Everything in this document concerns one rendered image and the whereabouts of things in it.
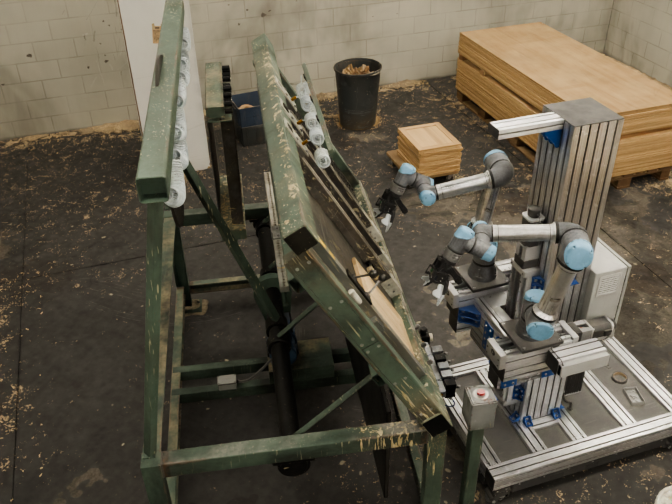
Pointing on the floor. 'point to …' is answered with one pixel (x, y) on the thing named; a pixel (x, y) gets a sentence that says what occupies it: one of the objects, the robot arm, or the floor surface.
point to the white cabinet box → (149, 21)
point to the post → (471, 466)
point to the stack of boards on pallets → (564, 91)
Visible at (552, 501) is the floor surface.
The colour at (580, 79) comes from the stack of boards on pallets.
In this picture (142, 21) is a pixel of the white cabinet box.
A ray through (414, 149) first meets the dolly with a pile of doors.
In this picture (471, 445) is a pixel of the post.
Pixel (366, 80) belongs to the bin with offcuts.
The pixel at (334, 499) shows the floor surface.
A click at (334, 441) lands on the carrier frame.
